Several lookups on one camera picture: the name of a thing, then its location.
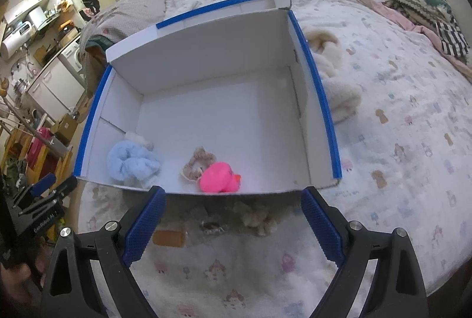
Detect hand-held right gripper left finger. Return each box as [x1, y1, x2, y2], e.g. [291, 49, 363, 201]
[40, 186, 166, 318]

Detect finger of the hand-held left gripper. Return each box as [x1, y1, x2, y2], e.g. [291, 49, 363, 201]
[14, 173, 57, 207]
[27, 176, 79, 211]

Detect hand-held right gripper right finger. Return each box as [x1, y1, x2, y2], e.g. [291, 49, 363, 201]
[300, 186, 430, 318]

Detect light blue plush toy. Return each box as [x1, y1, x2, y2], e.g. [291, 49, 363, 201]
[107, 141, 163, 183]

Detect brown and cream plush doll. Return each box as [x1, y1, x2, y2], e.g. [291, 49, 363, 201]
[180, 146, 216, 182]

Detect small white plush rabbit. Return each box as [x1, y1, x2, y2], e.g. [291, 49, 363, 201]
[123, 131, 155, 152]

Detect pink plush duck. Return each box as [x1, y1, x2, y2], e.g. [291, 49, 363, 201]
[199, 162, 242, 193]

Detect blue cardboard box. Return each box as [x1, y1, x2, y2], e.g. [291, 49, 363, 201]
[73, 0, 343, 197]

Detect orange brown soft block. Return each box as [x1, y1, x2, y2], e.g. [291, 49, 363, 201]
[153, 229, 185, 248]

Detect person's left hand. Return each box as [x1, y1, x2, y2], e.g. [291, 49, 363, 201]
[0, 262, 34, 311]

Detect yellow wooden rack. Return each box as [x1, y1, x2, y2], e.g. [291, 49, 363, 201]
[0, 126, 73, 193]

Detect red bag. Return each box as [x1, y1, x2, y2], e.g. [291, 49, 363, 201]
[26, 128, 53, 172]

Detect grey metal pole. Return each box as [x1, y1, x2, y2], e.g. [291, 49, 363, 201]
[0, 97, 71, 157]

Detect curly brown plush toy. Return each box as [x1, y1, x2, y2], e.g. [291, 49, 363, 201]
[234, 202, 279, 237]

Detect white kitchen cabinet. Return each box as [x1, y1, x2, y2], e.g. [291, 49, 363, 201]
[26, 52, 87, 112]

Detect cartoon printed bed sheet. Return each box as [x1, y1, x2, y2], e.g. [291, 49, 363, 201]
[79, 0, 472, 318]

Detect white washing machine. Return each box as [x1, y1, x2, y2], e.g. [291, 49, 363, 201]
[59, 35, 88, 74]

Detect cream fluffy plush toy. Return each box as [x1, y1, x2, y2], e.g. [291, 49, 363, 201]
[304, 28, 364, 125]

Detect white water heater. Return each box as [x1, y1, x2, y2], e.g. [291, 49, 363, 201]
[0, 21, 33, 59]

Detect teal cloth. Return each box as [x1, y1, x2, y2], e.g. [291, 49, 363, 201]
[86, 37, 122, 53]

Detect white cylinder tank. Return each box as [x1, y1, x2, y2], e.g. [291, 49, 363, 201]
[27, 6, 47, 28]

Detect black white striped cloth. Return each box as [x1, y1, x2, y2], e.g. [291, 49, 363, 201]
[417, 0, 471, 58]

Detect knitted patterned cloth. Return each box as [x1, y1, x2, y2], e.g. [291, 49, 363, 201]
[383, 0, 451, 24]

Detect white wall cabinet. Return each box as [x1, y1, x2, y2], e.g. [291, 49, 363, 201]
[4, 0, 52, 25]

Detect clothes on wall hook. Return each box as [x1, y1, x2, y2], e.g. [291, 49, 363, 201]
[81, 0, 101, 21]

